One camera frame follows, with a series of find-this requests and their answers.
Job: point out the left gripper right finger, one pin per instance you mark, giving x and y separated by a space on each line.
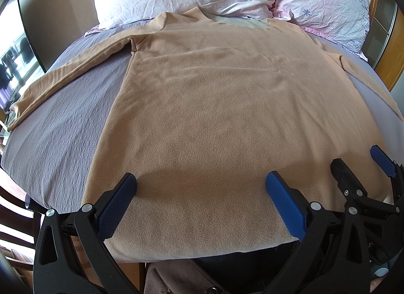
332 254

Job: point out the lavender bed sheet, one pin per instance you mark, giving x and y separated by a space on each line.
49 154

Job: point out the wooden wardrobe with glass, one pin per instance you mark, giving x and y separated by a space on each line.
383 46

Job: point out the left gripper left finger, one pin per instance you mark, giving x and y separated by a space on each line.
57 268

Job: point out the pink floral pillow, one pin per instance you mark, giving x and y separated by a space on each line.
344 22

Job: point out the brown bag below bed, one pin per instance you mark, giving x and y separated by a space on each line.
179 276

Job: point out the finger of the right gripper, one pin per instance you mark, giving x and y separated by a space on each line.
390 168
349 185

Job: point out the tan fleece long-sleeve shirt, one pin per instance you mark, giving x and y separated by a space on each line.
204 112

